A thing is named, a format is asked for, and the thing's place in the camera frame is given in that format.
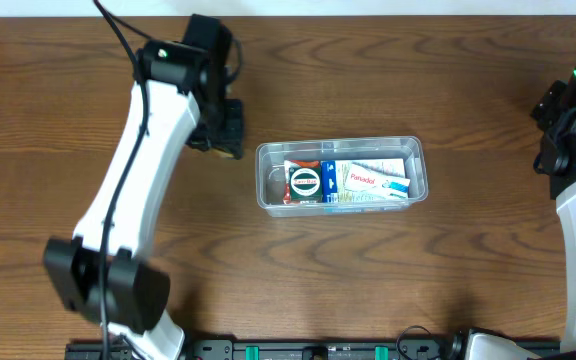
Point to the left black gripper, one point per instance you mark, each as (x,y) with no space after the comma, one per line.
(225,132)

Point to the red Panadol ActiFast box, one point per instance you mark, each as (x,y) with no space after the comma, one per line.
(296,163)

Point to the green Zam-Buk box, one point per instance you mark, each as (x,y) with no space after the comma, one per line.
(305,185)

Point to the blue patch box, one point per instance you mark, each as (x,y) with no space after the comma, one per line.
(338,200)

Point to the white Panadol box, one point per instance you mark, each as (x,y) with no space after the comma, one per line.
(365,181)

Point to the dark syrup bottle white cap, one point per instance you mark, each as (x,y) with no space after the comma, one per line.
(224,154)

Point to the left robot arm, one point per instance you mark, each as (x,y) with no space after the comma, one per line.
(178,101)

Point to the clear plastic container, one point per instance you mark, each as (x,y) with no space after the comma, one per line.
(270,175)

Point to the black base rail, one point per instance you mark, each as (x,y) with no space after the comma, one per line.
(237,350)

